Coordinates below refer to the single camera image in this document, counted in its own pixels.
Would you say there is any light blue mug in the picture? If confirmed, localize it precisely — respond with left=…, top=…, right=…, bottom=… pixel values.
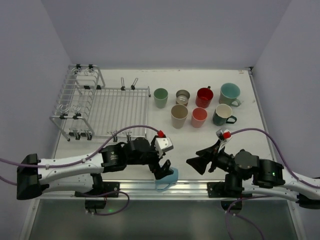
left=154, top=167, right=179, bottom=192

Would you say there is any pink cup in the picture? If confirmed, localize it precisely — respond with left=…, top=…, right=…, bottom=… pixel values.
left=191, top=107, right=208, bottom=128

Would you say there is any dark green mug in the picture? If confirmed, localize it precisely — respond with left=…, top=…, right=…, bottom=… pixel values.
left=212, top=103, right=238, bottom=126

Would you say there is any beige tumbler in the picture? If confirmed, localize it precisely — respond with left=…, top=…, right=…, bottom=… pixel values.
left=170, top=104, right=189, bottom=129

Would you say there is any red mug black handle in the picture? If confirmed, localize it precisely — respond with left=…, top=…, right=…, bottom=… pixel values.
left=195, top=86, right=214, bottom=109

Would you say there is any light green tumbler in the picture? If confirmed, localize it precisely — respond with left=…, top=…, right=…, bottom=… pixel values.
left=153, top=88, right=168, bottom=109

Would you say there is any pale green mug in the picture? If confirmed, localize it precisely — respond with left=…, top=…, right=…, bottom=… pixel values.
left=218, top=82, right=242, bottom=107

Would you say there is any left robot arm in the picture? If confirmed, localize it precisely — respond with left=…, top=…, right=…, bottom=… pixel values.
left=16, top=136, right=178, bottom=200

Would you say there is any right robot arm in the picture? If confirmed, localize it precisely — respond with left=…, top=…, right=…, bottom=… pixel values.
left=186, top=140, right=320, bottom=210

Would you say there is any right black controller box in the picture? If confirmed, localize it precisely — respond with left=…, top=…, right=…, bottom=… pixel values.
left=220, top=200, right=243, bottom=215

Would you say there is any black controller box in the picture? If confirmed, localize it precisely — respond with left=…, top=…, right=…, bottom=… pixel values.
left=84, top=200, right=107, bottom=211
left=220, top=200, right=243, bottom=215

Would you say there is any left black controller box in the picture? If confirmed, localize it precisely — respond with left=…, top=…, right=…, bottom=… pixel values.
left=84, top=200, right=107, bottom=211

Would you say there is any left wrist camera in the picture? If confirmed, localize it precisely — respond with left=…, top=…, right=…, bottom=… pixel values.
left=154, top=137, right=174, bottom=156

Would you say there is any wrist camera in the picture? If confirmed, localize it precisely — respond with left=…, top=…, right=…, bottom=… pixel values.
left=154, top=137, right=174, bottom=156
left=216, top=128, right=232, bottom=152

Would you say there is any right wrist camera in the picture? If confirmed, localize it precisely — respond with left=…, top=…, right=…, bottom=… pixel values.
left=216, top=128, right=232, bottom=152

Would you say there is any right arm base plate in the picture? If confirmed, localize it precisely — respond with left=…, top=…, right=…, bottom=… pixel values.
left=206, top=181, right=245, bottom=198

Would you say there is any aluminium mounting rail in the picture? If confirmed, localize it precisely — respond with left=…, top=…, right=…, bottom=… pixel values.
left=32, top=178, right=296, bottom=201

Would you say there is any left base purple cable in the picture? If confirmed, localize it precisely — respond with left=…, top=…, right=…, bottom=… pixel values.
left=87, top=190, right=131, bottom=216

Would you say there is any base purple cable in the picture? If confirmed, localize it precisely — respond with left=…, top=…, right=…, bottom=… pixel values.
left=87, top=190, right=131, bottom=216
left=224, top=194, right=266, bottom=240

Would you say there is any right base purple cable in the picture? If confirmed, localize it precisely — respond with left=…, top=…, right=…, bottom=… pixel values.
left=224, top=194, right=266, bottom=240

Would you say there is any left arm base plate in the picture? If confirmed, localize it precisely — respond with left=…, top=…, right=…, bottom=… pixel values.
left=74, top=181, right=120, bottom=198

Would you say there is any metal wire dish rack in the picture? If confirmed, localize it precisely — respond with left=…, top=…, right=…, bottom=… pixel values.
left=49, top=64, right=151, bottom=142

